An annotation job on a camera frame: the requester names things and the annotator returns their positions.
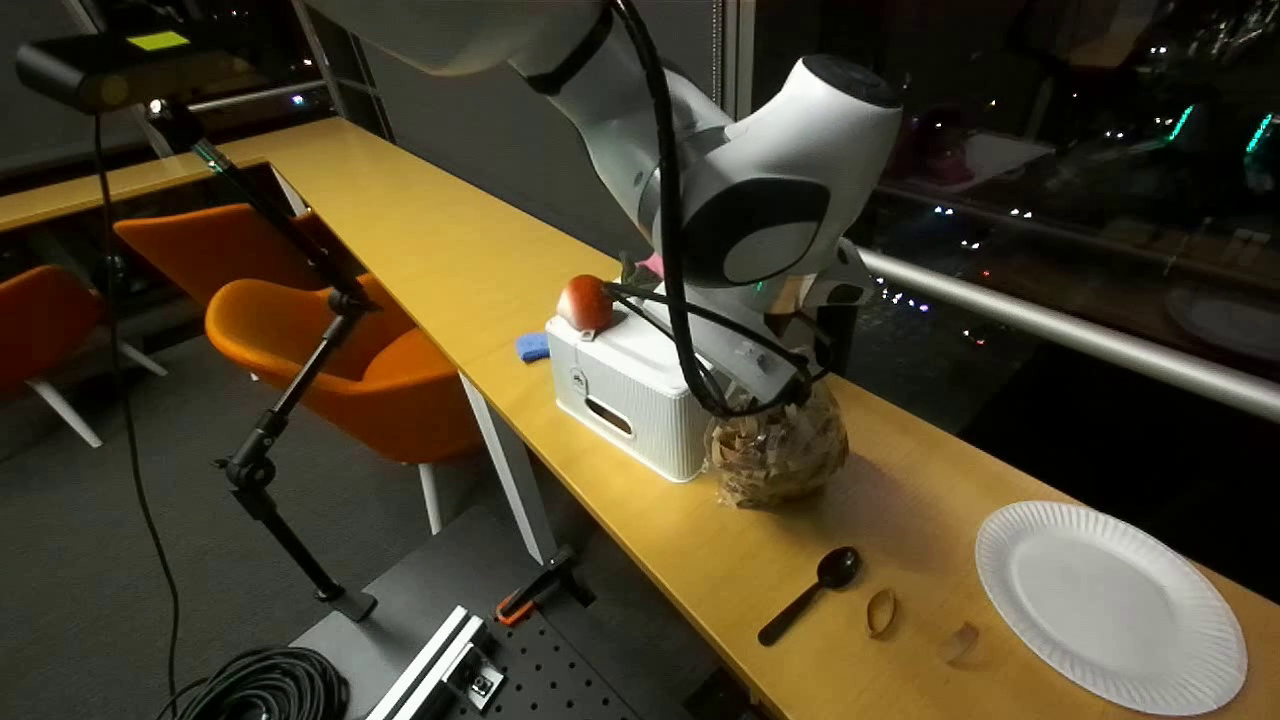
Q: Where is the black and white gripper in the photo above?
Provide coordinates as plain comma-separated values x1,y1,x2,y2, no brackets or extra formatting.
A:
766,239,871,373

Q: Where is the clear bag of rubber bands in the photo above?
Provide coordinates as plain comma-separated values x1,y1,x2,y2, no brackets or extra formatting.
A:
709,386,847,510

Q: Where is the tan rubber band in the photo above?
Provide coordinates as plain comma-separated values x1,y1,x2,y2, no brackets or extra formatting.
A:
865,590,899,641

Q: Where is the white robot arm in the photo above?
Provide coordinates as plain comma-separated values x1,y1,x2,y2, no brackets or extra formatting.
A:
308,0,899,400

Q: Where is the metal window handrail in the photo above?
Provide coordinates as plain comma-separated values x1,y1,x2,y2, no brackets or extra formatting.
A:
859,250,1280,425

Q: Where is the white plastic box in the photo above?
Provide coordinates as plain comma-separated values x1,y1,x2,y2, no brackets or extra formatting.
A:
545,284,803,487

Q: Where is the red plush radish toy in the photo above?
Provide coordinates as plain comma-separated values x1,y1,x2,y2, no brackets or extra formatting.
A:
554,276,611,338

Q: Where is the black plastic spoon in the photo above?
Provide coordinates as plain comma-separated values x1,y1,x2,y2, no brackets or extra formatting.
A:
757,545,865,649

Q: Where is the blue small block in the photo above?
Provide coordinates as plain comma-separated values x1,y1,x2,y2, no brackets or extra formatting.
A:
517,332,551,363

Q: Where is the white paper plate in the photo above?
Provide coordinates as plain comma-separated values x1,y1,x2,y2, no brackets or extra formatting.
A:
974,501,1248,716

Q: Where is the orange chair near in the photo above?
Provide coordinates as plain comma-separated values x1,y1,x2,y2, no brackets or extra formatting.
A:
203,276,489,539

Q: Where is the orange chair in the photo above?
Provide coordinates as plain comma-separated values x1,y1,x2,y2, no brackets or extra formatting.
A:
203,276,489,539
111,203,354,308
0,263,107,448

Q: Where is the perforated black breadboard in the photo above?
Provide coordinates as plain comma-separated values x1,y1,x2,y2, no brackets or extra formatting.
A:
447,615,638,720

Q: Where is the orange chair middle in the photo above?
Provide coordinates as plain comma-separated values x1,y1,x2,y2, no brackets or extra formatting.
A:
111,203,354,308

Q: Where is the orange chair far left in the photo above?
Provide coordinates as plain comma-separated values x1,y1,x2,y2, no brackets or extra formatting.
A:
0,263,107,448

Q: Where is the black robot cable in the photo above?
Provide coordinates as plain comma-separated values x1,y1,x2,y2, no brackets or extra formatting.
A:
602,0,824,421

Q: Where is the orange handled clamp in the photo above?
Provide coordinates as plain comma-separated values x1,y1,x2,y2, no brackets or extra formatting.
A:
493,553,597,627

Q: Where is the aluminium extrusion rail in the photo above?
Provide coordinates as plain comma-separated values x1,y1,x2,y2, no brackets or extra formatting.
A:
363,610,509,720

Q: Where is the black articulated camera stand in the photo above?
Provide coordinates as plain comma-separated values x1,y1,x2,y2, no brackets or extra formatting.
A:
140,102,381,627

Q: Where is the coiled black cable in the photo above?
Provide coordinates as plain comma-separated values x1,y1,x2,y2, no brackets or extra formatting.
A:
155,643,354,720

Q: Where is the black camera on stand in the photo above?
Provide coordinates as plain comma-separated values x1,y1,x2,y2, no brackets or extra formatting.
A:
15,27,264,116

